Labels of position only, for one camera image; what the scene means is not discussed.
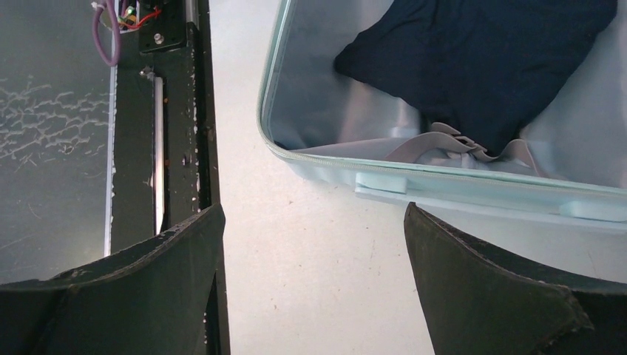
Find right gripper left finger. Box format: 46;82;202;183
1;204;226;354

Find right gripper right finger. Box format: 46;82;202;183
404;203;626;354

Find light blue ribbed suitcase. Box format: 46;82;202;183
257;1;626;233

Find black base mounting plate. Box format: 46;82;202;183
105;1;231;354

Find dark navy garment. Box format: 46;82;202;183
333;0;618;155

